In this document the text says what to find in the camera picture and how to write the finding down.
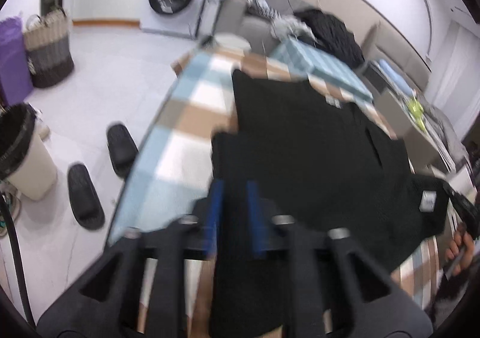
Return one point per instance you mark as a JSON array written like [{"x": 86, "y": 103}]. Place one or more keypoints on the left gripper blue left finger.
[{"x": 214, "y": 208}]

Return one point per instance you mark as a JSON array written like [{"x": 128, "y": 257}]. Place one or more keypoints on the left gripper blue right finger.
[{"x": 256, "y": 220}]

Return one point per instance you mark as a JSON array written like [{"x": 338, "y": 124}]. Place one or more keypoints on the black knit sweater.
[{"x": 327, "y": 166}]

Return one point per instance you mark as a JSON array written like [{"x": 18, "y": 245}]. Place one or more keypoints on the right hand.
[{"x": 461, "y": 257}]

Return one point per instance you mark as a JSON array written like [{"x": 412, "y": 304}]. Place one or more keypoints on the checkered table cloth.
[{"x": 174, "y": 166}]

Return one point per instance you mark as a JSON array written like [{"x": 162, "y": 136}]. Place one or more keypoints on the black slipper far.
[{"x": 122, "y": 149}]

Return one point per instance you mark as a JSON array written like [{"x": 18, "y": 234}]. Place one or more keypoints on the black slipper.
[
  {"x": 86, "y": 206},
  {"x": 122, "y": 149}
]

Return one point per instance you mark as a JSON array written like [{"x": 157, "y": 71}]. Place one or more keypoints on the green toy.
[{"x": 416, "y": 110}]

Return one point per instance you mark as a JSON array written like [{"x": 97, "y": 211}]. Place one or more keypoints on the black slipper near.
[{"x": 86, "y": 206}]

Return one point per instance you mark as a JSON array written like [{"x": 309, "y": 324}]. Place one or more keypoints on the white round stool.
[{"x": 232, "y": 42}]

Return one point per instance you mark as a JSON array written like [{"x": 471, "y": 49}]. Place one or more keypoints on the blue checkered box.
[{"x": 304, "y": 59}]

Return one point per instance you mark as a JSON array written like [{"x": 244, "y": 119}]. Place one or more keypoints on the grey sofa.
[{"x": 233, "y": 19}]

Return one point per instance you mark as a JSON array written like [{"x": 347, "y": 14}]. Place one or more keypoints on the white bin with black liner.
[{"x": 25, "y": 161}]

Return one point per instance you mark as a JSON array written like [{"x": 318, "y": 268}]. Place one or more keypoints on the black quilted jacket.
[{"x": 332, "y": 36}]

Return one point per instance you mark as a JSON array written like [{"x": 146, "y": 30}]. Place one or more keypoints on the woven laundry basket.
[{"x": 46, "y": 40}]

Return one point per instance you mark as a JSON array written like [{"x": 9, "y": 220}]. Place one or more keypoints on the purple bag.
[{"x": 16, "y": 82}]

